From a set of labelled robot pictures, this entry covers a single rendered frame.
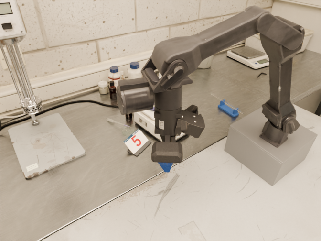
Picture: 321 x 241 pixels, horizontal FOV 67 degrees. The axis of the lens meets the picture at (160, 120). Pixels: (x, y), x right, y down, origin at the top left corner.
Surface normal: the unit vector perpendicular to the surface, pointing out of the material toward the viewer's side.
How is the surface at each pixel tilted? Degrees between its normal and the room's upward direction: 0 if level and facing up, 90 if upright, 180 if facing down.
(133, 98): 61
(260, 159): 90
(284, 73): 94
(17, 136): 0
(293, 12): 90
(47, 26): 90
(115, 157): 0
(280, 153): 4
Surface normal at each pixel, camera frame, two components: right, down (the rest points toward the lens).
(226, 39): 0.36, 0.62
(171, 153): -0.04, -0.21
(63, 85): 0.59, 0.49
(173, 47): -0.11, -0.72
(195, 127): -0.02, 0.58
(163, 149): 0.00, -0.84
